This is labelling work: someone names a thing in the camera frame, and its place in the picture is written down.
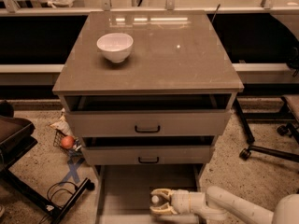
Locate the white ceramic bowl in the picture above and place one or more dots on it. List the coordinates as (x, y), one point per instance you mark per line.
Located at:
(115, 47)

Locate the grey drawer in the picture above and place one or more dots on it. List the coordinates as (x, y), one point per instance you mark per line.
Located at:
(125, 192)
(148, 123)
(148, 150)

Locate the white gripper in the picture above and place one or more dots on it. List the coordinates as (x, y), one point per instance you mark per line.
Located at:
(179, 201)

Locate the middle grey drawer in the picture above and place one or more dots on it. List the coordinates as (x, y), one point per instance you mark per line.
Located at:
(148, 150)

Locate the crumpled snack bag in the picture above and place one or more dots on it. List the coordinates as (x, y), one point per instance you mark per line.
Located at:
(62, 125)

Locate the bottom grey drawer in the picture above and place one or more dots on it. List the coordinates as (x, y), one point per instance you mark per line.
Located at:
(125, 192)

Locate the top grey drawer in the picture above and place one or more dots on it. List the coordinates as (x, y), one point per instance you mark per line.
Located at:
(148, 123)

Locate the red apple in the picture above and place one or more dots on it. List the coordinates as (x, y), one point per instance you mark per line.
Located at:
(67, 142)

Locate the clear plastic water bottle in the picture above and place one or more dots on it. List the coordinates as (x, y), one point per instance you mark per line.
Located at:
(155, 200)

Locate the black wire basket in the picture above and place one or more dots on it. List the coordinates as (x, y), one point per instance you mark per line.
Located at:
(75, 151)

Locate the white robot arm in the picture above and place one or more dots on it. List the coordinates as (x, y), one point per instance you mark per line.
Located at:
(215, 203)

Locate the grey drawer cabinet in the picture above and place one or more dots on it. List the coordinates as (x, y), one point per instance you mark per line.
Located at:
(177, 63)

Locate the black chair left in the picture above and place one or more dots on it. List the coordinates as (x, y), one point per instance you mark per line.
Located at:
(44, 168)

